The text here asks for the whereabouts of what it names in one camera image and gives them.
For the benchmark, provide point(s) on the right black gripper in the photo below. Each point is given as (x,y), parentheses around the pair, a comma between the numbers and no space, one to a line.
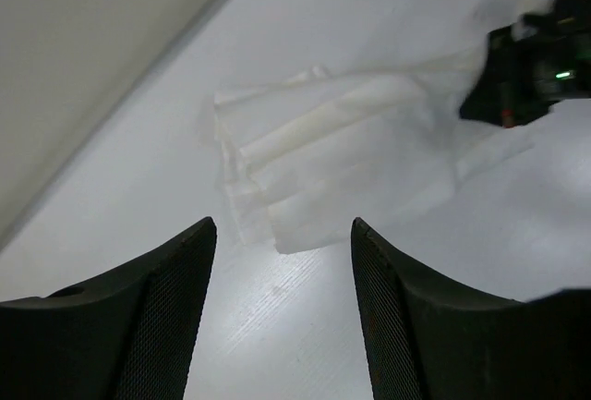
(524,75)

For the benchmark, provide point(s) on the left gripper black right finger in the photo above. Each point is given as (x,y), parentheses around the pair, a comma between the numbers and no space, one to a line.
(429,337)

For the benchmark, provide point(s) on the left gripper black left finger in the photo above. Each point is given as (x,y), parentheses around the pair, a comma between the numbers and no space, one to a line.
(128,333)

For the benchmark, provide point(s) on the white skirt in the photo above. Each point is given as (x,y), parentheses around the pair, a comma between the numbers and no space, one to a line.
(304,157)

